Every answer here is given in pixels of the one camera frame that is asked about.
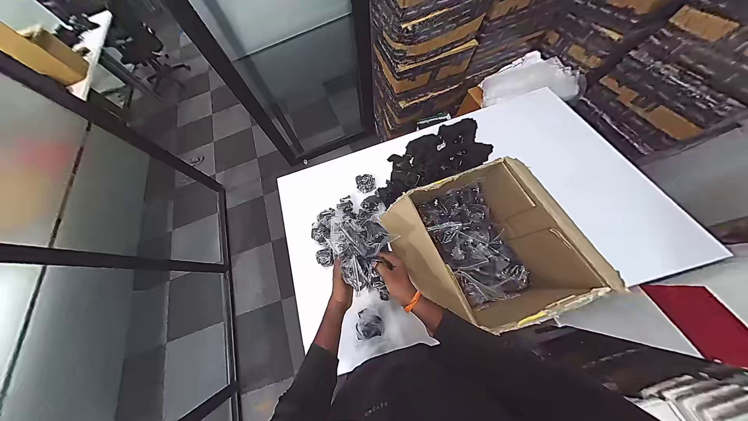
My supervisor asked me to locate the large open cardboard box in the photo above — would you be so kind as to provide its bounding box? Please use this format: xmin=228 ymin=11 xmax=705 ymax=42
xmin=380 ymin=157 xmax=626 ymax=335

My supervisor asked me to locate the person's left forearm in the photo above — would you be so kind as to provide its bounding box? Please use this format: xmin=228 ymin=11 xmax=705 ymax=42
xmin=271 ymin=299 xmax=350 ymax=421

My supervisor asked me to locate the clear plastic bag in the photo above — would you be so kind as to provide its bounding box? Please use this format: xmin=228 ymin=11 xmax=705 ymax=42
xmin=327 ymin=219 xmax=389 ymax=292

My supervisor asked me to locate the red mat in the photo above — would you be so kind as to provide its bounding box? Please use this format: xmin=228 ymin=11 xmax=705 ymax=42
xmin=640 ymin=284 xmax=748 ymax=369

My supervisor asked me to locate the person's right forearm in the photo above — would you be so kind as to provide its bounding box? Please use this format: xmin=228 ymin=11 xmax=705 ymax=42
xmin=406 ymin=290 xmax=503 ymax=375

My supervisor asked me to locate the person's body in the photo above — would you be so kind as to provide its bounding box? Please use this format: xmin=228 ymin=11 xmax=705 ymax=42
xmin=327 ymin=316 xmax=655 ymax=421

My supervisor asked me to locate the black-framed glass door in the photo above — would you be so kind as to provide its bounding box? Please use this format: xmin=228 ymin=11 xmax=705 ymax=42
xmin=161 ymin=0 xmax=375 ymax=167

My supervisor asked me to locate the white desk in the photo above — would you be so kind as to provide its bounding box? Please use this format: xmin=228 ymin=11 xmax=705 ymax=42
xmin=57 ymin=9 xmax=159 ymax=112

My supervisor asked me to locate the person's right hand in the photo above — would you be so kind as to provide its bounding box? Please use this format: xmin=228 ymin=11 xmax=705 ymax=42
xmin=374 ymin=251 xmax=418 ymax=308

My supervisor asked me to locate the yellowish cardboard box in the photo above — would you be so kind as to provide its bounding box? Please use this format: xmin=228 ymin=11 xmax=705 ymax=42
xmin=0 ymin=21 xmax=88 ymax=87

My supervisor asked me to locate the pile of wrapped black parts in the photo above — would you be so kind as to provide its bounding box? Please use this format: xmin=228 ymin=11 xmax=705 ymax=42
xmin=311 ymin=195 xmax=390 ymax=301

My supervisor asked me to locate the small green and white item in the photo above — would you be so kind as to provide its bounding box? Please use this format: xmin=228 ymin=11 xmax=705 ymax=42
xmin=416 ymin=113 xmax=451 ymax=131

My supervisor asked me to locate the small brown cardboard box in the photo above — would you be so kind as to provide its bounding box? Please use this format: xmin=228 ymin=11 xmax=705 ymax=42
xmin=456 ymin=86 xmax=485 ymax=118

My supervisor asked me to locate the black-framed glass partition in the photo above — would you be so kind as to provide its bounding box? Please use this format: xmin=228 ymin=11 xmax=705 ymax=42
xmin=0 ymin=50 xmax=243 ymax=421

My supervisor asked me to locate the white plastic bag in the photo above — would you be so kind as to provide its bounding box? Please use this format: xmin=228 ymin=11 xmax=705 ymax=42
xmin=480 ymin=51 xmax=586 ymax=108

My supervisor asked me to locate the person's left hand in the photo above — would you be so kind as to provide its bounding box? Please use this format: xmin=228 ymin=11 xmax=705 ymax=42
xmin=332 ymin=256 xmax=354 ymax=310

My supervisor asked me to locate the pile of black fabric-like pieces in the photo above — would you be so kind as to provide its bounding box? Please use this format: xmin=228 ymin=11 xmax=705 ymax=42
xmin=376 ymin=118 xmax=494 ymax=208

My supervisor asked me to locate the black office chair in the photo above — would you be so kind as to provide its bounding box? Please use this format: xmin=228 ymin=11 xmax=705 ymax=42
xmin=106 ymin=0 xmax=191 ymax=90

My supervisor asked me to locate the grey ribbed metal object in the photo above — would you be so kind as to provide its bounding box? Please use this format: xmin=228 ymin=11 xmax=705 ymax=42
xmin=636 ymin=371 xmax=748 ymax=421

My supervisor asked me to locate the heap of bagged black parts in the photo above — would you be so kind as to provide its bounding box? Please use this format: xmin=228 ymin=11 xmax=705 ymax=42
xmin=418 ymin=182 xmax=531 ymax=311

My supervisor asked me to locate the stack of wrapped cardboard cartons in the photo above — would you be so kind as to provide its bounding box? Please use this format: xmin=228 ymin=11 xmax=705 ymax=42
xmin=371 ymin=0 xmax=748 ymax=166

